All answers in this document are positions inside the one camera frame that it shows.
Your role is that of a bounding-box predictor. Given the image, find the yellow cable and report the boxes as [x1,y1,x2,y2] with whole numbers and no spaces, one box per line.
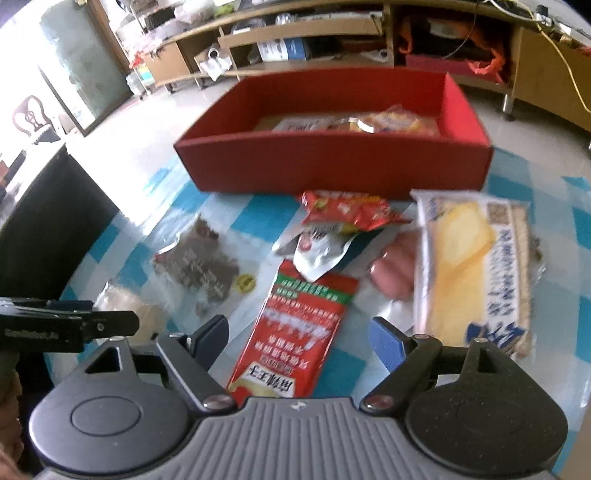
[488,0,591,151]

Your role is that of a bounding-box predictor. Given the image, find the white yellow bread packet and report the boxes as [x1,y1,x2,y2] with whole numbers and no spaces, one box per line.
[410,188,533,360]

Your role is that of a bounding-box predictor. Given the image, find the black furniture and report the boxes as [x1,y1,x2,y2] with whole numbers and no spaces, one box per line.
[0,151,124,302]

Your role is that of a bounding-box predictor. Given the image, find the clear dark dried-meat packet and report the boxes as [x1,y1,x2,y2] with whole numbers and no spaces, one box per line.
[154,216,258,320]

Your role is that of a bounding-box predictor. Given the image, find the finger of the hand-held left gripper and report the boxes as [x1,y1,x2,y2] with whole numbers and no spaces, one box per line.
[76,310,140,341]
[0,298,94,315]

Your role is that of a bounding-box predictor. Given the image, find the pink sausage pack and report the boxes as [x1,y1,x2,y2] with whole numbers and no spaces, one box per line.
[368,230,421,302]

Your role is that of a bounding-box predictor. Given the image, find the pale pastry packet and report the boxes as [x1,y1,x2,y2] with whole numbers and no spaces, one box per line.
[93,285,170,343]

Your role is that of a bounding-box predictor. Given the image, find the dark wooden chair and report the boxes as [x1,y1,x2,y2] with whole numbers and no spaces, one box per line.
[11,95,62,140]

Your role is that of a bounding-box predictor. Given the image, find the white orange snack packet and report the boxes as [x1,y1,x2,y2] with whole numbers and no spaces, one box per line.
[271,114,352,133]

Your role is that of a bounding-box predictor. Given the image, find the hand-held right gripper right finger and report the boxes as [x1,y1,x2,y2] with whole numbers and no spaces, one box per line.
[360,318,509,414]

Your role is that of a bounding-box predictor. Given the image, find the white plastic bag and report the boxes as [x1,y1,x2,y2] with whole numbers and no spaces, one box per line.
[194,45,230,78]

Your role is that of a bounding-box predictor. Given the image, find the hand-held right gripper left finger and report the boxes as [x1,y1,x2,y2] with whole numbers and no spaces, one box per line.
[83,315,238,414]

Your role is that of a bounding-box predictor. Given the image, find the white storage rack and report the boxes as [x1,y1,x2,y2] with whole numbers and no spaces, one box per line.
[113,0,160,100]

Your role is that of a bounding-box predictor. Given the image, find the orange plastic bag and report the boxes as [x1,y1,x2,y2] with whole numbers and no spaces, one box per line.
[398,13,509,85]

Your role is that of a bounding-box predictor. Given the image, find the silver white snack pouch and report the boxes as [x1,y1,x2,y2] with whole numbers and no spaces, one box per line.
[274,222,357,282]

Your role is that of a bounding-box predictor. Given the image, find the blue white carton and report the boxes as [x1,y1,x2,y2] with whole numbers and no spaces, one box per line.
[257,36,308,64]

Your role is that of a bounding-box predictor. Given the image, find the red cardboard box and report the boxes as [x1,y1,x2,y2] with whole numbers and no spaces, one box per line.
[173,71,495,202]

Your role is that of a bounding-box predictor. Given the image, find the snack packets inside box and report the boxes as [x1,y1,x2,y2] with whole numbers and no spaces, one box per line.
[348,104,440,137]

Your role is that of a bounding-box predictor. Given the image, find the long red snack packet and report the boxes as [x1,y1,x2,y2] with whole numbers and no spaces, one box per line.
[225,258,361,401]

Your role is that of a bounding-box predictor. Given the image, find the wooden TV stand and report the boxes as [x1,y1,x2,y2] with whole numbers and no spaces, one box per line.
[147,0,591,123]

